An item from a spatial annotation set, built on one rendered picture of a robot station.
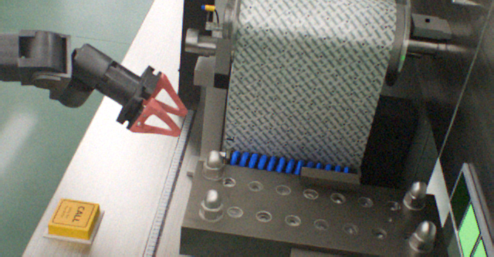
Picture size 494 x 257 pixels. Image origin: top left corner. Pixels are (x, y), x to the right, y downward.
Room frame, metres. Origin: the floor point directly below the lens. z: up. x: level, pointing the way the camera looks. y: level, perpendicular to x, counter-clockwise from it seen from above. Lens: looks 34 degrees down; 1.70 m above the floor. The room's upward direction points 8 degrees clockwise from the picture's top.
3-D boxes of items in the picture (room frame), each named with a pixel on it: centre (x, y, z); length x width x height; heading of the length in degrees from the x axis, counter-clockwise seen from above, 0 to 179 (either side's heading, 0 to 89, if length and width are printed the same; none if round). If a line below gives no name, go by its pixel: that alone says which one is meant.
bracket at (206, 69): (0.98, 0.08, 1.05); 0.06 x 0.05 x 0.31; 89
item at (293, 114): (0.88, -0.08, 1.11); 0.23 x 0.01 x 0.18; 89
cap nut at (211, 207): (0.72, 0.04, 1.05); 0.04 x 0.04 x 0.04
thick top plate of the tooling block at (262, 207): (0.76, -0.12, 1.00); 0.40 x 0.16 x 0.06; 89
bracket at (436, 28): (0.94, -0.26, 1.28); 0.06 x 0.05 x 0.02; 89
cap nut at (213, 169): (0.82, 0.05, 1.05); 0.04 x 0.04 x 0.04
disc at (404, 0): (0.94, -0.22, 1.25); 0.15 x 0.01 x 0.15; 179
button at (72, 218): (0.79, 0.27, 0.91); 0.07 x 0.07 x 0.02; 89
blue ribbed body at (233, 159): (0.86, -0.08, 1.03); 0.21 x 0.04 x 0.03; 89
